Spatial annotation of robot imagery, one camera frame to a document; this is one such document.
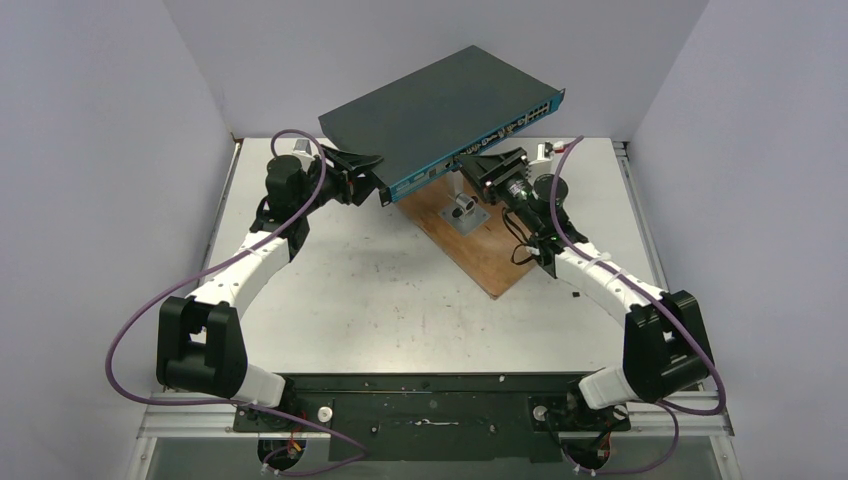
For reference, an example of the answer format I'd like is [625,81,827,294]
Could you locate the wooden base board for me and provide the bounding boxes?
[397,172,535,299]

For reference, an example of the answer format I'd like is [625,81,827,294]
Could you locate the aluminium frame rail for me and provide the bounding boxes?
[138,390,732,440]

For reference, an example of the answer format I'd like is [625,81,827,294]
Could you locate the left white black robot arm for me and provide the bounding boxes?
[156,147,384,431]

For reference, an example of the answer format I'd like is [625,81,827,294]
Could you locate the metal switch mounting stand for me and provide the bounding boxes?
[439,171,491,237]

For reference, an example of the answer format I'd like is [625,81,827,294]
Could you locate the teal grey network switch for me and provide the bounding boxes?
[319,46,565,204]

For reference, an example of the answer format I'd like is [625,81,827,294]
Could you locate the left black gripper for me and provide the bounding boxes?
[296,147,385,216]

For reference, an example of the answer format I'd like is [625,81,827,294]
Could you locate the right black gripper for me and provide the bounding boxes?
[457,149,542,234]

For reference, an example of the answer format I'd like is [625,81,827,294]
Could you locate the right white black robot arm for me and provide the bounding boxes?
[458,148,716,428]

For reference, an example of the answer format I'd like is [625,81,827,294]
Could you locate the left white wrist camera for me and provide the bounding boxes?
[291,138,315,163]

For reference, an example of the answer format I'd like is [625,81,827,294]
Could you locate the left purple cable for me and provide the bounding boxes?
[104,129,370,478]

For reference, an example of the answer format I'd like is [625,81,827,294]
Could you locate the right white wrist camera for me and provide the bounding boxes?
[534,141,568,163]

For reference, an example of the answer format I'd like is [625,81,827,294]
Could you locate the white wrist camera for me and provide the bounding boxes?
[534,141,568,163]
[291,138,315,163]

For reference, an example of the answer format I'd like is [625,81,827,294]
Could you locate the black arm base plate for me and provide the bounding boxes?
[233,372,698,464]

